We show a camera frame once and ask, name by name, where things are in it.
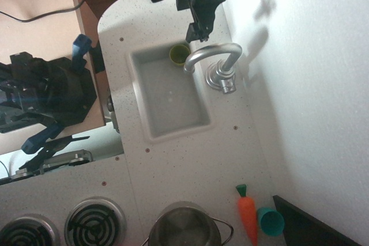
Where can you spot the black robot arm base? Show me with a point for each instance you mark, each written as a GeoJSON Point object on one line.
{"type": "Point", "coordinates": [57, 94]}

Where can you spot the silver curved toy faucet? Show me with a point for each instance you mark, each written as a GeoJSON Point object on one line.
{"type": "Point", "coordinates": [219, 75]}

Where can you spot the green plastic cup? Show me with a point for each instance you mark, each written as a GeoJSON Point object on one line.
{"type": "Point", "coordinates": [178, 54]}

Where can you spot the white toy sink basin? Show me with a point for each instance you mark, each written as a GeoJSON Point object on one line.
{"type": "Point", "coordinates": [171, 103]}

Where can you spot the silver stove knob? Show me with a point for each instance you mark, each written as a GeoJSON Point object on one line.
{"type": "Point", "coordinates": [73, 158]}
{"type": "Point", "coordinates": [18, 177]}

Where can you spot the orange toy carrot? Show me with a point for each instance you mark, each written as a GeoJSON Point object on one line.
{"type": "Point", "coordinates": [248, 213]}

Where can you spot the stainless steel pot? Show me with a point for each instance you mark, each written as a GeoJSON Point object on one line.
{"type": "Point", "coordinates": [187, 223]}

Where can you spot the teal plastic cup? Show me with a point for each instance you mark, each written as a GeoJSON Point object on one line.
{"type": "Point", "coordinates": [270, 221]}

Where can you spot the toy stove burner right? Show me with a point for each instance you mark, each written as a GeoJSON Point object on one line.
{"type": "Point", "coordinates": [96, 221]}

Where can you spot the toy stove burner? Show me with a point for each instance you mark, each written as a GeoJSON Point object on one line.
{"type": "Point", "coordinates": [31, 229]}
{"type": "Point", "coordinates": [96, 221]}

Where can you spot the black box edge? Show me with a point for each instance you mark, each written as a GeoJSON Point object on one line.
{"type": "Point", "coordinates": [303, 229]}

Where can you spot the silver stove knob left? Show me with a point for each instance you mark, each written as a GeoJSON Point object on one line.
{"type": "Point", "coordinates": [18, 177]}

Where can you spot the toy stove burner left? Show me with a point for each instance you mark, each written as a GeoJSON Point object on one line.
{"type": "Point", "coordinates": [31, 229]}

